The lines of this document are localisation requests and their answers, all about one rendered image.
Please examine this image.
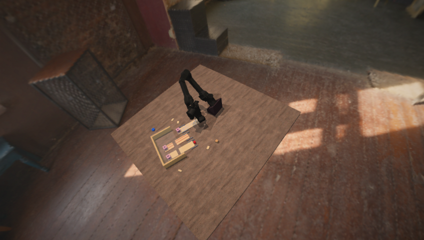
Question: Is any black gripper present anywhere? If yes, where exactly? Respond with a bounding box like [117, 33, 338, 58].
[195, 109, 206, 123]

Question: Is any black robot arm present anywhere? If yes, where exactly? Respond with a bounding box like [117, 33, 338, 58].
[179, 69, 217, 120]

